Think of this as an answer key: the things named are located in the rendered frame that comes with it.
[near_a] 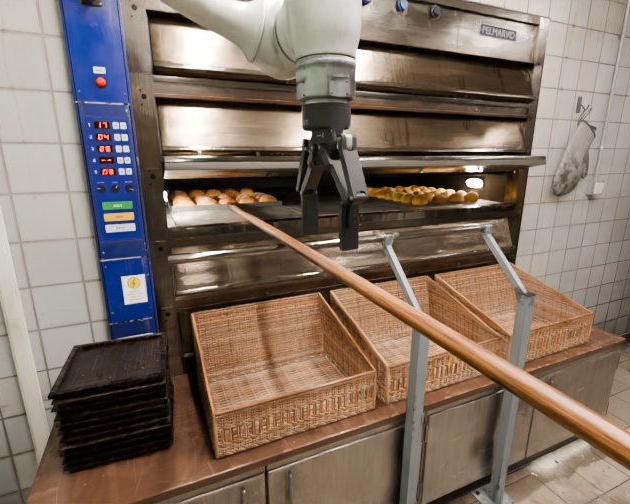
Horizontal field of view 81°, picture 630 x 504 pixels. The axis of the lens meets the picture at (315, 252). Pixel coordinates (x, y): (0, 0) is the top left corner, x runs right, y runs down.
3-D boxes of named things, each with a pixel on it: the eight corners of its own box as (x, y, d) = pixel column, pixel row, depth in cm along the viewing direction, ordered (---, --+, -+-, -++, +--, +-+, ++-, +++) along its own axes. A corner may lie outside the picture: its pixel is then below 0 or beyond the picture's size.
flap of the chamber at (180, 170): (165, 170, 116) (164, 179, 135) (546, 164, 186) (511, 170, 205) (164, 162, 116) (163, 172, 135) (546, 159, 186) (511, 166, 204)
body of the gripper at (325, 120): (292, 106, 58) (294, 166, 61) (316, 98, 51) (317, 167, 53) (334, 107, 62) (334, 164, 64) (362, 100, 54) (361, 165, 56)
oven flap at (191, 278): (176, 296, 141) (170, 244, 143) (509, 249, 211) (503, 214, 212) (176, 296, 137) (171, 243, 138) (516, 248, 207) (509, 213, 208)
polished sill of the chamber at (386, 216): (168, 236, 141) (167, 226, 140) (505, 209, 211) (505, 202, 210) (169, 240, 136) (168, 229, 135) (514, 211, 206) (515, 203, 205)
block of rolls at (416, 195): (359, 195, 250) (359, 186, 248) (416, 192, 268) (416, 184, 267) (417, 206, 196) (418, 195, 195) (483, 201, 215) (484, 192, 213)
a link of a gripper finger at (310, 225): (302, 196, 65) (301, 195, 66) (303, 235, 67) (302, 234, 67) (318, 194, 66) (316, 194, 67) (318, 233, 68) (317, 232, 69)
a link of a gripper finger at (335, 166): (338, 147, 58) (341, 141, 57) (363, 205, 54) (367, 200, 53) (316, 148, 57) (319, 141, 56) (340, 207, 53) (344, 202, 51)
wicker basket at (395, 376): (326, 344, 174) (327, 289, 167) (423, 323, 195) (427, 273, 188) (385, 407, 131) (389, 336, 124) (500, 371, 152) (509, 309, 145)
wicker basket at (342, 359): (193, 374, 150) (187, 311, 143) (319, 346, 172) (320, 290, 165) (213, 463, 107) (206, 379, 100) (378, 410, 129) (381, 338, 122)
